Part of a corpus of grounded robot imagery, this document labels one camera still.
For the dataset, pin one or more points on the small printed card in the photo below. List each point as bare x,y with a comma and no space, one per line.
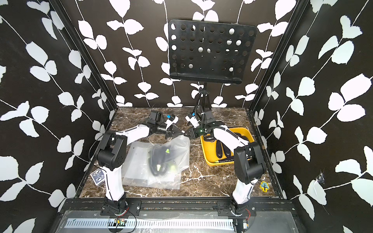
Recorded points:
98,177

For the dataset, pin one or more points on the yellow tree sticker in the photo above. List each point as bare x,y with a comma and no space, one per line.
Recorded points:
264,186

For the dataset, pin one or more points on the black perforated music stand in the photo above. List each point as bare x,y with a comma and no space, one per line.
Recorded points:
209,52

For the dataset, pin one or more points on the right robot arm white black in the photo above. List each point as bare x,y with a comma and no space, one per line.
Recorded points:
249,163

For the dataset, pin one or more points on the clear zip-top bag top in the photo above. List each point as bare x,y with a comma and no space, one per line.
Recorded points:
172,180

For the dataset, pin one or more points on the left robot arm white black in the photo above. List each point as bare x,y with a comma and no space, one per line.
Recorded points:
111,154

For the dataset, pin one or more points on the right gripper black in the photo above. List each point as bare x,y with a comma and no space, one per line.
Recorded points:
193,133

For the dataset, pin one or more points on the black front mounting rail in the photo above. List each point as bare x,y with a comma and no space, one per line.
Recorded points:
222,205

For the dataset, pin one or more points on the stack of clear zip-top bags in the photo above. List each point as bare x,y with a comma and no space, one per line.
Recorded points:
134,172

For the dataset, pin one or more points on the yellow plastic tray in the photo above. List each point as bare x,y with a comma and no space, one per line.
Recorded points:
209,148

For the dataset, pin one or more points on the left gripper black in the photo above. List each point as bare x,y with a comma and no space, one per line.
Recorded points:
173,131

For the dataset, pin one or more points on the white perforated strip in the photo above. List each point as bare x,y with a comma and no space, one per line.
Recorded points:
130,224

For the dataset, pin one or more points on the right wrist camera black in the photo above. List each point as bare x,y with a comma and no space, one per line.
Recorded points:
207,117

